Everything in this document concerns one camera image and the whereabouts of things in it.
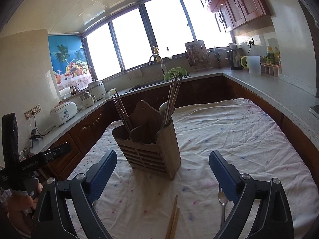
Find wooden knife rack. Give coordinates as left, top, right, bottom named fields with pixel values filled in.
left=185, top=40, right=211, bottom=69

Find steel spoon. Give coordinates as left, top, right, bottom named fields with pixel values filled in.
left=159, top=102, right=168, bottom=118

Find white plastic jug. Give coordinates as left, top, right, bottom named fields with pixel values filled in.
left=240, top=56, right=261, bottom=76

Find chopsticks in holder slot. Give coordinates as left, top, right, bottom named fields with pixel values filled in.
left=110, top=88, right=132, bottom=133
left=162, top=78, right=182, bottom=128

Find fruit beach poster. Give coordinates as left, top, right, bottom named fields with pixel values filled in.
left=48, top=35, right=93, bottom=92

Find small white blender pot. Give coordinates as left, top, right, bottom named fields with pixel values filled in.
left=80, top=91, right=97, bottom=109

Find yellow dish soap bottle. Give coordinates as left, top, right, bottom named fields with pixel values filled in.
left=153, top=45, right=162, bottom=63

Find chopsticks in holder right slot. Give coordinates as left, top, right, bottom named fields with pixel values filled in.
left=162, top=78, right=182, bottom=128

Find light bamboo chopstick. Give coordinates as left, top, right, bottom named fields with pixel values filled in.
left=169, top=208, right=179, bottom=239
left=165, top=195, right=178, bottom=239

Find black electric kettle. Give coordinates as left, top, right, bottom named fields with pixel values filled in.
left=226, top=43, right=243, bottom=71

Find white rice cooker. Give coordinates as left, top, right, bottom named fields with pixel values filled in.
left=50, top=101, right=77, bottom=127

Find white dotted tablecloth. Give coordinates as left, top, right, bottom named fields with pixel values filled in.
left=65, top=98, right=319, bottom=239

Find chopsticks in holder left slot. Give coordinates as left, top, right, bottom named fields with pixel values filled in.
left=110, top=88, right=132, bottom=133

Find green vegetable colander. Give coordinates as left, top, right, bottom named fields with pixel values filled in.
left=163, top=68, right=189, bottom=81

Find wall power socket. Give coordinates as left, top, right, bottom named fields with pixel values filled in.
left=24, top=104, right=42, bottom=119

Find upper wooden cabinets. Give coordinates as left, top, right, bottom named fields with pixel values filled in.
left=207, top=0, right=271, bottom=33

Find steel fork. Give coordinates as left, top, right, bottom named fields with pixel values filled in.
left=218, top=186, right=228, bottom=228

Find spice bottle rack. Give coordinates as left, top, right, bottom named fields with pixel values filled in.
left=261, top=46, right=282, bottom=78

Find person's left hand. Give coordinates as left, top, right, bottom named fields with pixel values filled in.
left=8, top=193, right=39, bottom=238

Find wooden utensil holder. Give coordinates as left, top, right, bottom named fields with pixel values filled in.
left=112, top=100, right=181, bottom=180

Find chrome sink faucet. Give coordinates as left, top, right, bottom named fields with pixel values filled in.
left=149, top=54, right=167, bottom=75

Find white electric pot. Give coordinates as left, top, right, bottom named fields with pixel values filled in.
left=88, top=80, right=106, bottom=100

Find black gas stove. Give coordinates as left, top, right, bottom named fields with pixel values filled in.
left=309, top=105, right=319, bottom=119

